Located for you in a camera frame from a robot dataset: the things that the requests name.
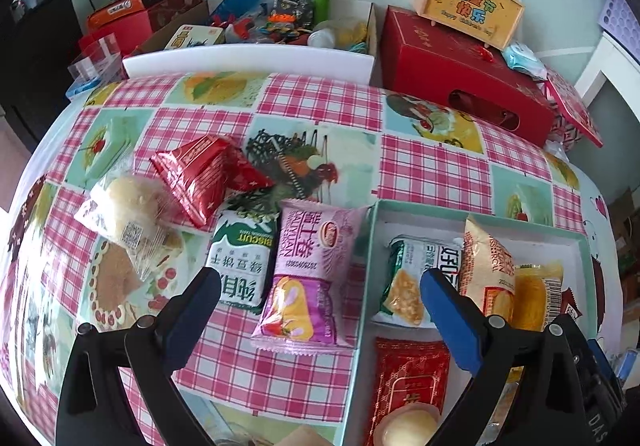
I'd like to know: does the large red gift box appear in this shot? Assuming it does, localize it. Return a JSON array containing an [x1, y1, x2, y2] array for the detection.
[[378, 6, 555, 147]]

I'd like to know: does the green white biscuit packet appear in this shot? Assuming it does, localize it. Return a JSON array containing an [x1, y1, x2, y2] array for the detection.
[[205, 209, 278, 312]]

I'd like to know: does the milk biscuit packet red white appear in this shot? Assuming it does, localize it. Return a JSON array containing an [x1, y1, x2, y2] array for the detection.
[[560, 288, 582, 320]]

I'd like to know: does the green white cracker packet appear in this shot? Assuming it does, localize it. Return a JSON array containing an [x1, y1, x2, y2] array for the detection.
[[371, 235, 462, 329]]

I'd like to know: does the clear plastic box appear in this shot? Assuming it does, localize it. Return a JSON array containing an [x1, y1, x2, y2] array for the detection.
[[65, 33, 125, 102]]

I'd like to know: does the pink egg roll packet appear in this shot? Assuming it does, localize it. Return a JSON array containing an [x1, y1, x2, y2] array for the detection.
[[250, 199, 369, 355]]

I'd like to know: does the teal white tray box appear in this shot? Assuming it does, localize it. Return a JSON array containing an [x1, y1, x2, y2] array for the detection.
[[335, 200, 598, 445]]

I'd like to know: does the round white bun packet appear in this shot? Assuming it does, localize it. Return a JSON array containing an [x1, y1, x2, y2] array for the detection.
[[373, 403, 440, 446]]

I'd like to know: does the red patterned box lid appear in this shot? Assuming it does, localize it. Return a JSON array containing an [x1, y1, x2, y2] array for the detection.
[[538, 67, 603, 151]]

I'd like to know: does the orange bread clear packet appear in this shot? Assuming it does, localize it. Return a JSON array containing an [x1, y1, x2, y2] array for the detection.
[[511, 261, 564, 332]]

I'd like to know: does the checkered picture tablecloth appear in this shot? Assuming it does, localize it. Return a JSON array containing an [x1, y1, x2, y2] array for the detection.
[[1, 72, 623, 445]]

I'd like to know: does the red box stack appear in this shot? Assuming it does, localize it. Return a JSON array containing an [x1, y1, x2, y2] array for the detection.
[[78, 0, 203, 56]]

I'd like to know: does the cardboard box of toys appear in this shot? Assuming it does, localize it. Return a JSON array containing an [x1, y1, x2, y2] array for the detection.
[[134, 0, 376, 56]]

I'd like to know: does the beige egg roll packet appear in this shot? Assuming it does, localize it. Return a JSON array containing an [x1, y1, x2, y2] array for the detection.
[[458, 218, 515, 322]]

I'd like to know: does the red gold cake packet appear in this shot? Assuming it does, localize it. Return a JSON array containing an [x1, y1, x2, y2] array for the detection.
[[363, 338, 450, 445]]

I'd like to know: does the red triangular snack packet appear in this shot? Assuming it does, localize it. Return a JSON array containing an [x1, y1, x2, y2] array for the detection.
[[150, 135, 274, 228]]

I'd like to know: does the blue plastic bottle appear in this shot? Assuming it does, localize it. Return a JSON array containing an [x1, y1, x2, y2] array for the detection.
[[209, 0, 260, 24]]

